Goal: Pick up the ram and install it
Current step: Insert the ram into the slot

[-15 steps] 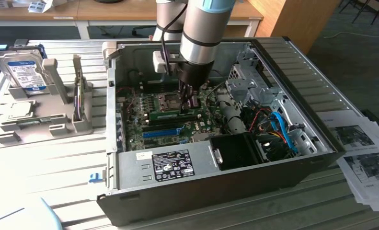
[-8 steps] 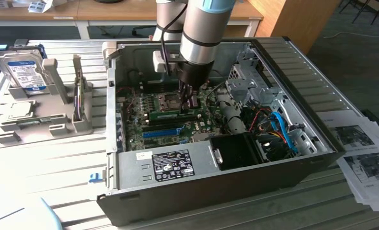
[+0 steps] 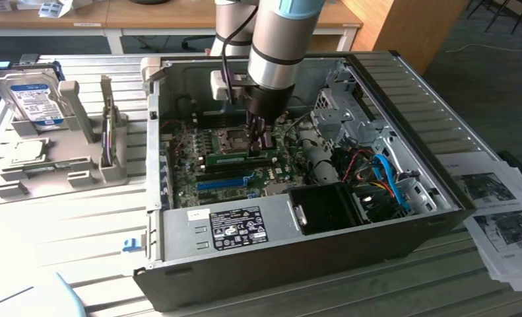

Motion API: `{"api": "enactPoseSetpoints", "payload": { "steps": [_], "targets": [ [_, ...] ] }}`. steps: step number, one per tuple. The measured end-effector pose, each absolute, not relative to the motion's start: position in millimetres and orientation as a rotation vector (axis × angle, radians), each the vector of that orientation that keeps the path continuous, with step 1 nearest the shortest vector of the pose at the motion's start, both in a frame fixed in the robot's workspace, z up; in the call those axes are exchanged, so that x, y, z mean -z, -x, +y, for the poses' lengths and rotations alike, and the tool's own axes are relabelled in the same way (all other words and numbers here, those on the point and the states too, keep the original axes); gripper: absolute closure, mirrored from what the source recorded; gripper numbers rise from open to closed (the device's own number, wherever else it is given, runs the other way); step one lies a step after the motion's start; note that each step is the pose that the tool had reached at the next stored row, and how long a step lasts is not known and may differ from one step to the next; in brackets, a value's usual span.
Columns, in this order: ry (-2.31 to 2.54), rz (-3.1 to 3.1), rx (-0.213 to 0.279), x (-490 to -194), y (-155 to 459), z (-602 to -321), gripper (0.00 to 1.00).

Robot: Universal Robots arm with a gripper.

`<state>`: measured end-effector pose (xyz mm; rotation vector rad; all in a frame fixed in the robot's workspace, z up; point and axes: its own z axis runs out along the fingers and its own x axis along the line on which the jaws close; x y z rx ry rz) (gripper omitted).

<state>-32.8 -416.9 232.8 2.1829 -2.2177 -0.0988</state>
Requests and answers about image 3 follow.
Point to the black chair legs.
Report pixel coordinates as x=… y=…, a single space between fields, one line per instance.
x=506 y=16

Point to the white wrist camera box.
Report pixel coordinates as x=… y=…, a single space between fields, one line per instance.
x=219 y=86

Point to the grey parts rack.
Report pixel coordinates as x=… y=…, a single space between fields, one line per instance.
x=76 y=155

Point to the black fan shroud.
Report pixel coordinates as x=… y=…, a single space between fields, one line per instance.
x=323 y=208

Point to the blue expansion slot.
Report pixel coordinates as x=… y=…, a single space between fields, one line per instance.
x=221 y=184

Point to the blue case latch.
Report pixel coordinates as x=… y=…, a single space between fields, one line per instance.
x=131 y=245

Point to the black open PC case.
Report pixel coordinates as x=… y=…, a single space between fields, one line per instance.
x=313 y=264

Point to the white papers on desk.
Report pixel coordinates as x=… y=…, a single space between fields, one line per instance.
x=54 y=7

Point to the green RAM stick in slot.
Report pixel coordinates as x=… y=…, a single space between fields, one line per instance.
x=225 y=160

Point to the wooden cabinet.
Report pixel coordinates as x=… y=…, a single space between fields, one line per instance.
x=401 y=29

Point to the hard disk with blue label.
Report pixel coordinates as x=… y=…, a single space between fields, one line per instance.
x=30 y=95

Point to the silver CPU chip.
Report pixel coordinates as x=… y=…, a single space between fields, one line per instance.
x=28 y=151

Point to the RAM stick standing in rack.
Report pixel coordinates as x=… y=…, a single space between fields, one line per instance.
x=108 y=138

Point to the black RAM slot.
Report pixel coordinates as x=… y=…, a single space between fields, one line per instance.
x=260 y=162

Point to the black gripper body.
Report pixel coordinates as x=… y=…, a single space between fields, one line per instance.
x=267 y=99

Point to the light blue round seat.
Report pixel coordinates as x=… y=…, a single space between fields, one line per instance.
x=31 y=297

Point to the green motherboard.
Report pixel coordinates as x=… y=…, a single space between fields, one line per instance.
x=185 y=148

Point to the stack of printed papers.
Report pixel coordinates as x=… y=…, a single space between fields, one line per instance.
x=506 y=224

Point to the wooden desk with white frame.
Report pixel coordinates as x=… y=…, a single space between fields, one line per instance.
x=155 y=16

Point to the grey power supply with label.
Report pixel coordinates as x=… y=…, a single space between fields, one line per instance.
x=229 y=228

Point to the metal disk bay cage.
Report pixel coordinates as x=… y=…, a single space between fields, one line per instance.
x=340 y=112

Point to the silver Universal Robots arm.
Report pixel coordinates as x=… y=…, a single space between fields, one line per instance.
x=273 y=49

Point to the black expansion slot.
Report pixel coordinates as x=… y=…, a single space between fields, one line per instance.
x=225 y=175

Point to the CPU socket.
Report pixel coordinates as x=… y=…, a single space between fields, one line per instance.
x=232 y=140

